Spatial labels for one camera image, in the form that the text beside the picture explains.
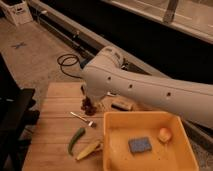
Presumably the dark grape bunch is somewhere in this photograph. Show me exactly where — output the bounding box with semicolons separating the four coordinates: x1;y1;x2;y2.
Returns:
81;97;97;116

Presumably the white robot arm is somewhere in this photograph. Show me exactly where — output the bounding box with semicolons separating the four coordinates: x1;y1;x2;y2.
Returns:
82;46;213;129

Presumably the brown scrub brush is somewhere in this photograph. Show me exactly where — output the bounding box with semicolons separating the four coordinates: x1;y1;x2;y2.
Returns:
111;100;133;111

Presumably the metal fork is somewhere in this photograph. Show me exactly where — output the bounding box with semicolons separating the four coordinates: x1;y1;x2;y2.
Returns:
70;112;97;128

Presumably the yellow corn cob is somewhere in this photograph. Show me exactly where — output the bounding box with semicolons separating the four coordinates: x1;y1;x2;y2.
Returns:
76;140;101;161

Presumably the blue sponge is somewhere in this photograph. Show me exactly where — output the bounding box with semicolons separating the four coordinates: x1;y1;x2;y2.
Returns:
128;137;152;153

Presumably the orange round fruit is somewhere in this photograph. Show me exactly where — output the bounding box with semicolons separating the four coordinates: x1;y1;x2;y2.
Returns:
158;128;172;143

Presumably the black chair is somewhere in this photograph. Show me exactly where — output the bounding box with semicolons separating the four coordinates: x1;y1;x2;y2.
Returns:
0;53;40;171

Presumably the yellow plastic bin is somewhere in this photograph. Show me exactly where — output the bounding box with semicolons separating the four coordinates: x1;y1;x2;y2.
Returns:
103;111;199;171

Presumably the white cardboard box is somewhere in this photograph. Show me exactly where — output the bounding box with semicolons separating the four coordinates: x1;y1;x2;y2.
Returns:
0;0;33;26

